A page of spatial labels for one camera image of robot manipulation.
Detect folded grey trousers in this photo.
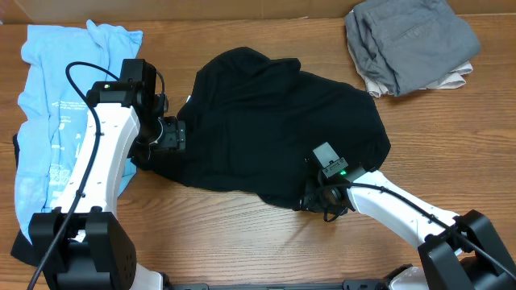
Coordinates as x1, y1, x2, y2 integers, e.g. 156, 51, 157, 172
344, 0, 482, 97

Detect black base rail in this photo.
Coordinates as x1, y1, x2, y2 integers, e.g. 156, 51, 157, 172
169, 279, 389, 290

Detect black garment under pile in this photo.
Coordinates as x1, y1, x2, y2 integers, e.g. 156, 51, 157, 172
10, 134, 37, 267

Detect light blue t-shirt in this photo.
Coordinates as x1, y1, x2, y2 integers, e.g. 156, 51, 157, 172
15, 20, 144, 237

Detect folded white garment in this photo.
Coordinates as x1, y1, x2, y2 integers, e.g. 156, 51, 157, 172
347, 10, 474, 99

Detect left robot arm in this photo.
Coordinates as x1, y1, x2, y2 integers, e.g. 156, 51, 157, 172
28, 59, 186, 290

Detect black t-shirt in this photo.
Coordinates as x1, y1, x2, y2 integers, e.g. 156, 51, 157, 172
132, 47, 390, 208

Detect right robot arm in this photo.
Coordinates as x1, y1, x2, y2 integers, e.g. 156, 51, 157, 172
294, 169, 515, 289

